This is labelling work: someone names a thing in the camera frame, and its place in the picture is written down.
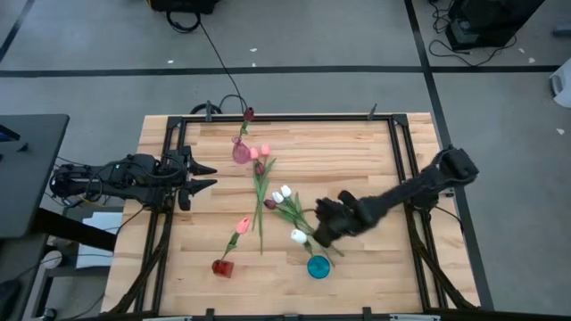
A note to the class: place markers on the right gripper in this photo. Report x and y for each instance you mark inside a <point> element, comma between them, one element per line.
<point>339,216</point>

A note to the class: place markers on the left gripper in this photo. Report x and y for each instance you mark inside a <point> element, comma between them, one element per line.
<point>176,178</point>

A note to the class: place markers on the white tulip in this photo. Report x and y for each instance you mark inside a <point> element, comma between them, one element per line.
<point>299,236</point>
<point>277,197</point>

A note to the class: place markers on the green stems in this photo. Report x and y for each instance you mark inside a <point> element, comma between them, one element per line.
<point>285,191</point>

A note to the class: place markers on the dark red tulip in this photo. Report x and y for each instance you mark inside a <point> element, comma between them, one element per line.
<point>270,204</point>
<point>248,113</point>

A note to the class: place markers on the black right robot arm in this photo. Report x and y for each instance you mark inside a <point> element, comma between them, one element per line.
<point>415,187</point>

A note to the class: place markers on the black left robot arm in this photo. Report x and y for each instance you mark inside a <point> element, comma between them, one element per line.
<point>125,176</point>

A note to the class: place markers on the blue glass vase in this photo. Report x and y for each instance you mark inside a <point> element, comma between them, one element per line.
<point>318,267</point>

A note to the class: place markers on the purple glass vase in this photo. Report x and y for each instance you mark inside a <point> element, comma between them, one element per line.
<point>241,153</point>

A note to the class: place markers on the red glass vase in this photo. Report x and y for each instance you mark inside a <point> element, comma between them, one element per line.
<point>222,268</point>

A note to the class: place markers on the white paper sheet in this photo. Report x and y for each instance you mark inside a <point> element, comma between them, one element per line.
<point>105,220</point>

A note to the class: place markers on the white round cap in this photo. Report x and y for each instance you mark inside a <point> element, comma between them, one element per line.
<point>52,259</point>

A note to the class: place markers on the black case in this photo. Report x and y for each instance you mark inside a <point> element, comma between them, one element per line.
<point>183,4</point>

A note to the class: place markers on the black desk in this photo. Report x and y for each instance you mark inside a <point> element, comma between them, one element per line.
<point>27,178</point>

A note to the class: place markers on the black equipment box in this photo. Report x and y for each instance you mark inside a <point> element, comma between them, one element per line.
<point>490,22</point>

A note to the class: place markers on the white plastic object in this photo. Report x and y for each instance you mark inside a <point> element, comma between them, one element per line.
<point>563,84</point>

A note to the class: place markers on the black aluminium table frame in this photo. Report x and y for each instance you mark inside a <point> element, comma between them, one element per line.
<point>312,118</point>

